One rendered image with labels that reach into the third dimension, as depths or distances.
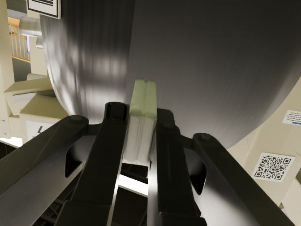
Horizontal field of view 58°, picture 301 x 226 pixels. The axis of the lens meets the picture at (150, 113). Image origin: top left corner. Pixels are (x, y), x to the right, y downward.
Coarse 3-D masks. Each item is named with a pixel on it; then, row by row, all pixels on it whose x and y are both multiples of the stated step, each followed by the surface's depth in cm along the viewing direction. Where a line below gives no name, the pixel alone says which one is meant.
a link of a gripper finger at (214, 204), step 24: (192, 144) 13; (216, 144) 13; (216, 168) 11; (240, 168) 11; (216, 192) 11; (240, 192) 9; (264, 192) 10; (216, 216) 10; (240, 216) 9; (264, 216) 8
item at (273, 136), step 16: (288, 96) 52; (256, 128) 56; (272, 128) 55; (288, 128) 55; (240, 144) 64; (256, 144) 57; (272, 144) 57; (288, 144) 57; (240, 160) 62; (256, 160) 59; (288, 176) 61; (272, 192) 64
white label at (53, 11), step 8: (32, 0) 26; (40, 0) 26; (48, 0) 25; (56, 0) 25; (32, 8) 26; (40, 8) 26; (48, 8) 26; (56, 8) 25; (48, 16) 26; (56, 16) 26
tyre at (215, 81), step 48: (96, 0) 24; (144, 0) 24; (192, 0) 24; (240, 0) 24; (288, 0) 24; (48, 48) 30; (96, 48) 26; (144, 48) 26; (192, 48) 26; (240, 48) 26; (288, 48) 26; (96, 96) 31; (192, 96) 30; (240, 96) 29
